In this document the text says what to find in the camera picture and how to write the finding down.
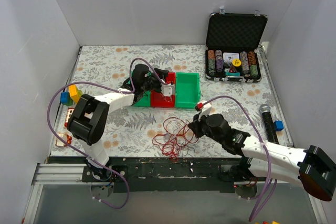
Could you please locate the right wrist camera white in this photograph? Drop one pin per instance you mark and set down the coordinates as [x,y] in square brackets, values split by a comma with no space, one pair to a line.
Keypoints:
[203,108]

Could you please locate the stacked colourful toy bricks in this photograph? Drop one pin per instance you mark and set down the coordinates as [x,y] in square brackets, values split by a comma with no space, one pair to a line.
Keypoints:
[70,97]

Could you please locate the white card deck box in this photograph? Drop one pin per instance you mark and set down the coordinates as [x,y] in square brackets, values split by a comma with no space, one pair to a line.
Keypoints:
[228,57]

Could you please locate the left green plastic bin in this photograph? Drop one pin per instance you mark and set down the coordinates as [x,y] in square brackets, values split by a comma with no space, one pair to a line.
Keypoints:
[142,99]

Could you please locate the small white red toy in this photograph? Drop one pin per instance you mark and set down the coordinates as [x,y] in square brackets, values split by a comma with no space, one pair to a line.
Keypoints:
[63,140]

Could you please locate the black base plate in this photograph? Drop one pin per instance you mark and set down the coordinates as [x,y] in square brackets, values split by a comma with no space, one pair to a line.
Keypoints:
[185,174]

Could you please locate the yellow round disc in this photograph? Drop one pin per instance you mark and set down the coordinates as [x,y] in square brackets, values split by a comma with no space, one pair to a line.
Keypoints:
[236,62]

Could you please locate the black microphone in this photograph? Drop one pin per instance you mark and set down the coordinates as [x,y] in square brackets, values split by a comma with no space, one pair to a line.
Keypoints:
[264,110]

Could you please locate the green plastic bin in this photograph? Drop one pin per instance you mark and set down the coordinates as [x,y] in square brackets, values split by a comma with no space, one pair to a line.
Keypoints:
[142,99]
[187,90]

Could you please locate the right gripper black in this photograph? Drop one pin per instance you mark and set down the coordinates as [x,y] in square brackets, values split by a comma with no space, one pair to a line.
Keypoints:
[196,126]

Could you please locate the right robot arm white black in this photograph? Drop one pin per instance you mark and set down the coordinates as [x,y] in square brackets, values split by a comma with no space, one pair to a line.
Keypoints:
[311,169]

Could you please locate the red white toy brick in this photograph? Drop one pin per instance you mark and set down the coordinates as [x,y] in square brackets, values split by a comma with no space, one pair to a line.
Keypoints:
[68,116]

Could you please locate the floral table mat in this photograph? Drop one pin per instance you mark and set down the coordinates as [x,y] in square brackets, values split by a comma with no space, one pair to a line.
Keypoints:
[129,131]

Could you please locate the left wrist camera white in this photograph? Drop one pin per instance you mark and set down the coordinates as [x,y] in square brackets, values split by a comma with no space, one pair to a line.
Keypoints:
[168,90]

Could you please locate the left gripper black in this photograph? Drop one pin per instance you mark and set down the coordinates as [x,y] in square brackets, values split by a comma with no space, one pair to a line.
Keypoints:
[156,77]

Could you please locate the red plastic bin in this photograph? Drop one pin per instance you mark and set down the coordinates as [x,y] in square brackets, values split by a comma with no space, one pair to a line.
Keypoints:
[158,100]

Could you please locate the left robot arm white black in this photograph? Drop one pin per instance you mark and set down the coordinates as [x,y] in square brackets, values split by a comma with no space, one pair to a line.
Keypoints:
[88,120]

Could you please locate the right green plastic bin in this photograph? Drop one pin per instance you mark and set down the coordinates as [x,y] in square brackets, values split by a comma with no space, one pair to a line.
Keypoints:
[187,90]

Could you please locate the small blue cube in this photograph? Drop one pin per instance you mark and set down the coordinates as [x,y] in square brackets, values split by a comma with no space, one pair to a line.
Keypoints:
[278,124]

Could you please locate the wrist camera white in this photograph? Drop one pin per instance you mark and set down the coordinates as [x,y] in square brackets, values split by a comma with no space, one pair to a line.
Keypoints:
[168,90]
[203,108]

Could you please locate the black poker chip case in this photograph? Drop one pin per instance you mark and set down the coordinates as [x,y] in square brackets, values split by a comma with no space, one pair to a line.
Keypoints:
[238,33]

